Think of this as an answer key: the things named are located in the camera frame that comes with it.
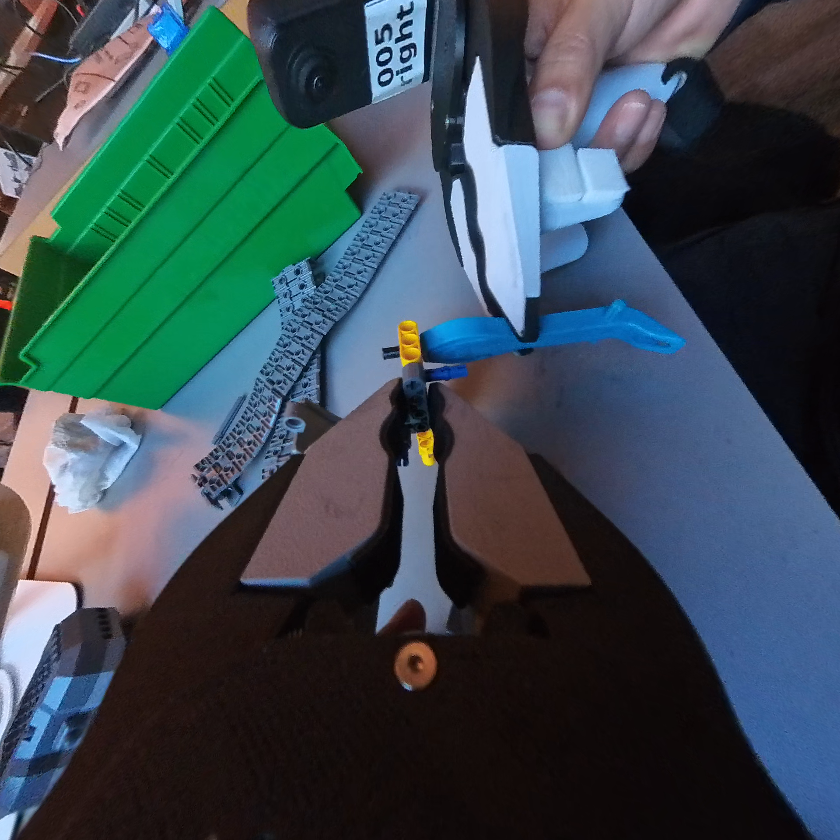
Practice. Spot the blue plastic tool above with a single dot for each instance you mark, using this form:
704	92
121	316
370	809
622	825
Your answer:
472	338

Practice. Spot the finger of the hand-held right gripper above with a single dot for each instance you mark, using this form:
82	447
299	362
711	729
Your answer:
512	229
467	243

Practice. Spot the small grey toy axle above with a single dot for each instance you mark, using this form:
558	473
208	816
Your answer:
229	421

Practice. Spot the grey toy motor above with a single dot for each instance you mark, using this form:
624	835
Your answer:
59	709

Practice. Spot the small blue packet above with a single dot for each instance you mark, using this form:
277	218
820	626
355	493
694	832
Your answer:
167	26

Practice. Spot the grey desk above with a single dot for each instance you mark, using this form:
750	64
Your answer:
623	492

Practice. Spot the yellow beam grey panel assembly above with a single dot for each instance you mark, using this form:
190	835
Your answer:
410	341

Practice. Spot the person's left hand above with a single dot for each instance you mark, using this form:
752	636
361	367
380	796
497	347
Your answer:
401	620

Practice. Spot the pink printed paper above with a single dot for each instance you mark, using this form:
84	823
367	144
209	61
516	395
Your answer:
98	79

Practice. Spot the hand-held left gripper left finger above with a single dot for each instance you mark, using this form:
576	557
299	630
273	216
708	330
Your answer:
328	512

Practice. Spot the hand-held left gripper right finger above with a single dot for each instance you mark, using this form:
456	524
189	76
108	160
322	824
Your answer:
505	518

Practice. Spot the person's right hand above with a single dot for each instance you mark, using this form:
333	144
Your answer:
571	52

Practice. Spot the green plastic bin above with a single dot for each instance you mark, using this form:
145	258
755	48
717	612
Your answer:
197	262

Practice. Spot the crumpled white plastic bag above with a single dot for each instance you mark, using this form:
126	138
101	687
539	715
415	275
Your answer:
88	459

